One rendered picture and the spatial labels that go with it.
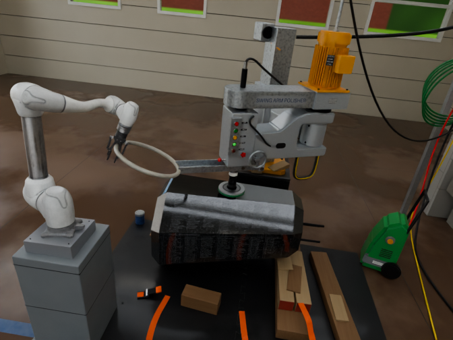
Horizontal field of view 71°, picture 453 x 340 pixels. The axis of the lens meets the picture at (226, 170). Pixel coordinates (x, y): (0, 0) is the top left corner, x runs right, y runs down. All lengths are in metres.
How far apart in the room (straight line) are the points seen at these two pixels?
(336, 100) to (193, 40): 6.35
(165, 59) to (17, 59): 4.14
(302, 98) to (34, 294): 2.16
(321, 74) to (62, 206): 1.92
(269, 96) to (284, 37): 0.84
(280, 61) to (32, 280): 2.48
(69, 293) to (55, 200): 0.57
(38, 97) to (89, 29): 7.64
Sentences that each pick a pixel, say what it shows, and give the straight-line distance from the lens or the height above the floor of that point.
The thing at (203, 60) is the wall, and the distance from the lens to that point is 8.57.
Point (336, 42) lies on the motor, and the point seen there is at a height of 2.01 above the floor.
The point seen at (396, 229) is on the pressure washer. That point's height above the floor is 0.52.
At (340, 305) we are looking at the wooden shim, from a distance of 2.94.
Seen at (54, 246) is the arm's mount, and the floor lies 0.88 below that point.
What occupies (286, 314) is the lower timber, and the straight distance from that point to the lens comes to 2.73.
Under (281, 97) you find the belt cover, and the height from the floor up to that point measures 1.64.
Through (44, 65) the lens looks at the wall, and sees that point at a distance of 10.32.
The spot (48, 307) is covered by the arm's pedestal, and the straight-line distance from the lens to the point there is 2.42.
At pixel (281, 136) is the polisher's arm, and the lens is 2.45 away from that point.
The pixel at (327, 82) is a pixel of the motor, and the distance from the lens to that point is 2.52.
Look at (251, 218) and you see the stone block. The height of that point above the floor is 0.71.
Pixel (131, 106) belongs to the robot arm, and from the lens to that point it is 2.20.
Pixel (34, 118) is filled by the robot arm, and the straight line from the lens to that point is 2.07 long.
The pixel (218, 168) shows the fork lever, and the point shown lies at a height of 1.08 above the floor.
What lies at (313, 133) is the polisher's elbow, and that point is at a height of 1.34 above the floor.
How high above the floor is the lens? 2.16
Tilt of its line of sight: 27 degrees down
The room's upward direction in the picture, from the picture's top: 6 degrees clockwise
